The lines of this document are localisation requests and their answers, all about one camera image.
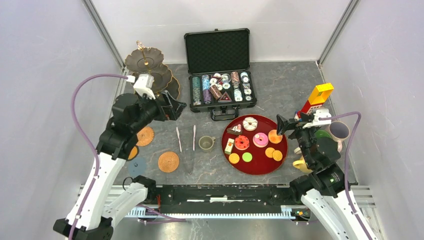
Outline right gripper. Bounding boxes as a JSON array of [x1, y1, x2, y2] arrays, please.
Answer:
[[275, 111, 320, 167]]

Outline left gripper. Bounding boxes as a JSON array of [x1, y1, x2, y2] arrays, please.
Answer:
[[130, 90, 187, 133]]

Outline pink frosted donut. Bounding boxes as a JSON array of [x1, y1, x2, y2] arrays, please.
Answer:
[[252, 132, 269, 148]]

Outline red frosted donut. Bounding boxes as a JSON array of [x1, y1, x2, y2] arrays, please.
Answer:
[[234, 135, 250, 151]]

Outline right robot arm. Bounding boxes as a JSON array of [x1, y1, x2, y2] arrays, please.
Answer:
[[276, 108, 377, 240]]

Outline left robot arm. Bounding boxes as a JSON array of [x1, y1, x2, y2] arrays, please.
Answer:
[[53, 90, 187, 240]]

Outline orange peach bun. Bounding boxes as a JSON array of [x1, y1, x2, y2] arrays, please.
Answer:
[[268, 129, 283, 144]]

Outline white striped donut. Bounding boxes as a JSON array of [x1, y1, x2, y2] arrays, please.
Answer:
[[242, 117, 258, 132]]

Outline orange round biscuit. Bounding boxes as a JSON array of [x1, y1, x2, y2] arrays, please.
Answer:
[[265, 147, 275, 158]]

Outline orange waffle biscuit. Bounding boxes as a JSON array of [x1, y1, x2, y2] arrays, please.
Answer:
[[272, 150, 283, 162]]

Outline woven coaster left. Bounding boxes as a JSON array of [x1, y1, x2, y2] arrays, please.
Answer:
[[136, 126, 155, 147]]

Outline woven coaster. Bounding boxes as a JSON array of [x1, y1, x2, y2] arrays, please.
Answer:
[[136, 126, 155, 147], [157, 151, 180, 173]]

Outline three-tier dessert stand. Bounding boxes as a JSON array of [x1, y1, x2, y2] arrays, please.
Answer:
[[124, 40, 180, 100]]

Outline red round tray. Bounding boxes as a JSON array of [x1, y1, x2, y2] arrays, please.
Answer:
[[220, 114, 289, 176]]

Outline green bowl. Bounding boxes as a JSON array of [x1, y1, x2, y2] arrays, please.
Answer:
[[314, 129, 332, 139]]

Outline chocolate cake slice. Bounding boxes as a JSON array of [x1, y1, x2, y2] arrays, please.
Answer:
[[226, 124, 243, 136]]

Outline yellow cup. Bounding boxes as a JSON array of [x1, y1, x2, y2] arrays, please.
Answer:
[[292, 157, 313, 174]]

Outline toy block tower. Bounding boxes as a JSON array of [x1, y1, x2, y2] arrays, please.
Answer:
[[294, 83, 334, 120]]

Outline green macaron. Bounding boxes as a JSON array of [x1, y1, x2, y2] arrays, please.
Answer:
[[242, 152, 253, 163]]

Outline woven coaster front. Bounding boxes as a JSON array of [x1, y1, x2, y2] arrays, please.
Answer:
[[157, 151, 180, 173]]

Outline small grey-green cup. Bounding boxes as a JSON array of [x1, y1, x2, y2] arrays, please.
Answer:
[[198, 135, 216, 153]]

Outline orange black coaster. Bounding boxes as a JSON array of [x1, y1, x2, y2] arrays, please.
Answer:
[[127, 145, 140, 161]]

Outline white rectangular pastry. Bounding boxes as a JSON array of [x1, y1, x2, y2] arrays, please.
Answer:
[[224, 138, 235, 155]]

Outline beige purple mug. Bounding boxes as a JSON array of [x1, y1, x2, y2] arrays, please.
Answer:
[[325, 121, 351, 153]]

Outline yellow round cookie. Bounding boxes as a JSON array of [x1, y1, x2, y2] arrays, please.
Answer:
[[228, 153, 240, 165]]

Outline blue round coaster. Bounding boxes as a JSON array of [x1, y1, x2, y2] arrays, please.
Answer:
[[127, 156, 147, 178]]

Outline black poker chip case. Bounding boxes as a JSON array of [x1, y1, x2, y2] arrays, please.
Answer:
[[183, 28, 257, 121]]

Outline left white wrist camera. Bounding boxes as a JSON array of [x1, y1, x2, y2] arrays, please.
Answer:
[[126, 73, 156, 100]]

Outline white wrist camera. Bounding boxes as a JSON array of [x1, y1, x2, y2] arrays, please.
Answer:
[[126, 73, 156, 100], [300, 108, 332, 129]]

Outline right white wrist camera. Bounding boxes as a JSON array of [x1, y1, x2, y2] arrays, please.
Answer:
[[300, 108, 332, 129]]

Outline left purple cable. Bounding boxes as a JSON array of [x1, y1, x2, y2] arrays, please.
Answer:
[[67, 73, 130, 240]]

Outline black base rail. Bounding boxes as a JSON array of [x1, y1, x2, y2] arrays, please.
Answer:
[[127, 183, 311, 222]]

